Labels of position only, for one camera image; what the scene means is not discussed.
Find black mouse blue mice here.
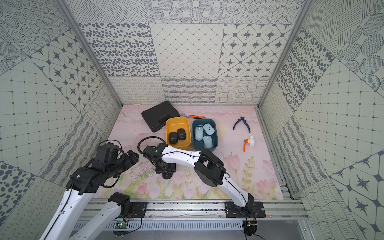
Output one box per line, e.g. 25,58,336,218
177,128,187,141

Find large light blue mouse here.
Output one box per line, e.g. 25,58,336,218
203,124,216,136

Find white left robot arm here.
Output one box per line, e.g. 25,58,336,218
41,143,139,240

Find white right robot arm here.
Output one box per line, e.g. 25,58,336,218
138,143,255,213

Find yellow plastic storage box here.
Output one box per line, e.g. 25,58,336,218
166,117,192,150

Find teal plastic storage box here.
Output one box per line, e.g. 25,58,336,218
192,119,219,152

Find black right controller box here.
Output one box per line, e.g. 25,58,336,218
243,220,258,236

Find black plastic tool case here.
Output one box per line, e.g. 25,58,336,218
141,101,180,133

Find green circuit board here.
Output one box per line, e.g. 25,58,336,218
113,222,129,237

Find white orange plastic valve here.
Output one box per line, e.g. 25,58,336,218
243,136,256,152

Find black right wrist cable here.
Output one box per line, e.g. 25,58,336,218
137,135,167,157

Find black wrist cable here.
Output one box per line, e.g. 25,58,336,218
137,135,167,157
98,139,124,151

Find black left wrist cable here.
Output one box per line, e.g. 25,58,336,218
98,139,124,151

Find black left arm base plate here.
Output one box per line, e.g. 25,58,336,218
119,202,148,219

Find white perforated cable tray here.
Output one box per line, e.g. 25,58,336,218
71,220,245,232

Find blue handled pliers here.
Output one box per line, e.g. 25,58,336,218
232,116,252,134

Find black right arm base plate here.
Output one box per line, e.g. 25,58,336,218
225,202,266,219

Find aluminium front rail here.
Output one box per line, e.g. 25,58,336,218
76,198,310,222

